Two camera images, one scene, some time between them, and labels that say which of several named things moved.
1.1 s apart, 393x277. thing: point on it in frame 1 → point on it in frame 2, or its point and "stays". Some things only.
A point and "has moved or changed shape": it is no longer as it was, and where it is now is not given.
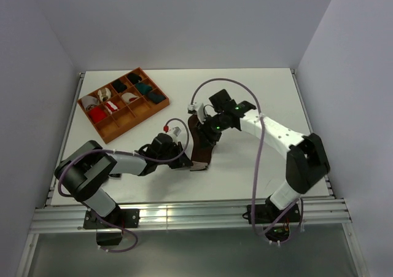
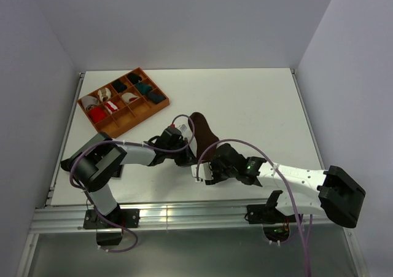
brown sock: [201, 154] has moved or changed shape
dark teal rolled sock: [156, 97] stays
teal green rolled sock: [143, 88] stays
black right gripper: [206, 136] → [216, 179]
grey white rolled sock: [89, 101] stays
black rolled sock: [134, 78] stays
